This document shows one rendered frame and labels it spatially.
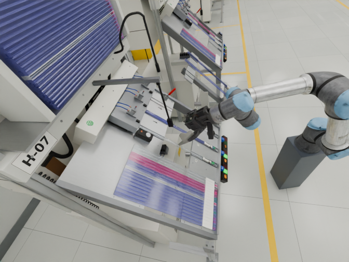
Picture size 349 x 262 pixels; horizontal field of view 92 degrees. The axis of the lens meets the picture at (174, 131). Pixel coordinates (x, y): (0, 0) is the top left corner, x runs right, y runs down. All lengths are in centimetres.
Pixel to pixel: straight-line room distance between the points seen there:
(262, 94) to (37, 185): 89
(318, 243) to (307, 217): 17
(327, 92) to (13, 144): 109
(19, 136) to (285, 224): 175
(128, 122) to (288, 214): 150
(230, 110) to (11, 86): 62
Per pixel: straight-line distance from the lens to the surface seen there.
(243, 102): 65
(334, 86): 95
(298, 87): 94
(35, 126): 61
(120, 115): 81
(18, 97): 56
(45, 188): 68
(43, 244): 231
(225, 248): 167
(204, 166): 100
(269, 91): 87
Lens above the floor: 166
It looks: 48 degrees down
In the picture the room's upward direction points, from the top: 16 degrees counter-clockwise
